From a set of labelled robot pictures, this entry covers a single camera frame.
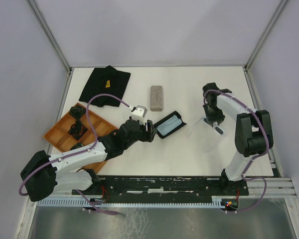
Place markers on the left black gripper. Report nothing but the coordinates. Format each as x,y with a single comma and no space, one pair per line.
148,136

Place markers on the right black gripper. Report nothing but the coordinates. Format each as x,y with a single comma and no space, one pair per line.
220,118

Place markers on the lavender sunglasses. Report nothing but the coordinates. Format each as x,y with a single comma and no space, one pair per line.
204,136

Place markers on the black rectangular case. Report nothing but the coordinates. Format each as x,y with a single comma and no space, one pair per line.
164,119

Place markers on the blue cloth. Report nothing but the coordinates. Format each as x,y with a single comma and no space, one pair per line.
169,125

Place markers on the grey glasses case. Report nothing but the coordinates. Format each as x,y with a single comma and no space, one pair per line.
156,98

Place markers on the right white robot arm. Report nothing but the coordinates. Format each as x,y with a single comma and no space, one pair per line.
253,131

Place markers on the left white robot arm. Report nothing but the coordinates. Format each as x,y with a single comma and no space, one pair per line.
46,174

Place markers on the black coiled item in tray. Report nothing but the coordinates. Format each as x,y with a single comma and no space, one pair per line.
77,145

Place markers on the black item in tray middle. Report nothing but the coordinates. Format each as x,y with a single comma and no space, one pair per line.
77,129

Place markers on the black item in tray rear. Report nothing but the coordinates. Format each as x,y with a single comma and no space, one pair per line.
77,111

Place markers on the black folded cloth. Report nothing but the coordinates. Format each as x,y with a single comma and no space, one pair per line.
105,87

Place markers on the orange divided tray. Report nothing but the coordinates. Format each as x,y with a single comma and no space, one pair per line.
59,137

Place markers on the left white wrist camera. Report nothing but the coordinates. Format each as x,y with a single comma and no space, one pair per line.
138,113

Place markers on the right aluminium frame post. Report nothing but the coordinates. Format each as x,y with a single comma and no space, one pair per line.
266,33

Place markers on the aluminium frame post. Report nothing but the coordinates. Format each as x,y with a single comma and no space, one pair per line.
48,33
266,33

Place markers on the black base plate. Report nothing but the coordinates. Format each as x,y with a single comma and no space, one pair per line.
113,186

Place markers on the white slotted cable duct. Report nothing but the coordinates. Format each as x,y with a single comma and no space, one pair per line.
158,200

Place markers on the left aluminium frame post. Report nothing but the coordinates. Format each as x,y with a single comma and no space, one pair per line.
48,33

